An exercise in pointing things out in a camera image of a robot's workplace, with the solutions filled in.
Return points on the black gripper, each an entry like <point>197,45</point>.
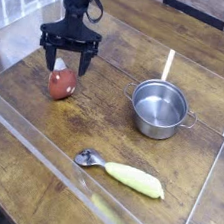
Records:
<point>70,36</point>

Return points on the clear acrylic front barrier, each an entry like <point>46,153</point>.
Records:
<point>88,190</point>

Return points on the black strip on table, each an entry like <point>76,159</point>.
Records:
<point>197,14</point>

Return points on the spoon with yellow handle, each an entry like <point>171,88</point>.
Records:
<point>131,177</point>

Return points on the red white toy mushroom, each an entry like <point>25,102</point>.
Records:
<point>62,81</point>

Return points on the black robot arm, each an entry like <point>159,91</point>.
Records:
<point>76,9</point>

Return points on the silver metal pot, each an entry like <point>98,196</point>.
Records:
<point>160,108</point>

